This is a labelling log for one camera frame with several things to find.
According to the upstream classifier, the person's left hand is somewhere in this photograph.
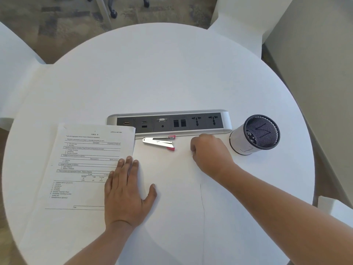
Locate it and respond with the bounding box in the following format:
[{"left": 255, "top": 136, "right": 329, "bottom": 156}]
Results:
[{"left": 104, "top": 156, "right": 157, "bottom": 228}]

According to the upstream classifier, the silver table power socket strip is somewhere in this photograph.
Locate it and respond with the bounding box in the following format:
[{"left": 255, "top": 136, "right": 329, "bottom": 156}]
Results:
[{"left": 107, "top": 109, "right": 233, "bottom": 139}]

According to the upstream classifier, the white wrapped mesh pen holder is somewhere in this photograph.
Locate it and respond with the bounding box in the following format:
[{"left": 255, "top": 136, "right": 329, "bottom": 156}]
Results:
[{"left": 229, "top": 114, "right": 281, "bottom": 156}]

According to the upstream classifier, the person's right hand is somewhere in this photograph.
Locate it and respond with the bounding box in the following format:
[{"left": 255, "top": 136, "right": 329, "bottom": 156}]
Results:
[{"left": 190, "top": 134, "right": 236, "bottom": 183}]

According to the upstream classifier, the printed paper stack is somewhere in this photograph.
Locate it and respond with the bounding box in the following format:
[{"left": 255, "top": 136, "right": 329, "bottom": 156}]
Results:
[{"left": 18, "top": 123, "right": 136, "bottom": 265}]

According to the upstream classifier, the black swivel office chair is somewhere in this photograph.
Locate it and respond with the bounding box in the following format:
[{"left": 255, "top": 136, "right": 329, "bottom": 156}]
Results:
[{"left": 85, "top": 0, "right": 151, "bottom": 19}]

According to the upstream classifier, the long white table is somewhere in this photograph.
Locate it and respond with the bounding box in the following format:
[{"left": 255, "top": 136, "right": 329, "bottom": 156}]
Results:
[{"left": 93, "top": 0, "right": 112, "bottom": 29}]

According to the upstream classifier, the white plastic chair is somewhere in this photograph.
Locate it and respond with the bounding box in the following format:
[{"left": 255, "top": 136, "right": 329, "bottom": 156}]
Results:
[
  {"left": 318, "top": 195, "right": 353, "bottom": 228},
  {"left": 207, "top": 0, "right": 295, "bottom": 59},
  {"left": 0, "top": 21, "right": 53, "bottom": 131}
]

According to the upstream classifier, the person's right forearm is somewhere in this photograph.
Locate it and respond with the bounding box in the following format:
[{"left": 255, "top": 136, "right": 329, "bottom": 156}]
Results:
[{"left": 218, "top": 162, "right": 353, "bottom": 265}]

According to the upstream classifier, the silver stapler with pink ends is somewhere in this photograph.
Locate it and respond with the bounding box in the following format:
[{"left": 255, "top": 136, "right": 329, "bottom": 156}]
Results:
[{"left": 142, "top": 135, "right": 176, "bottom": 152}]

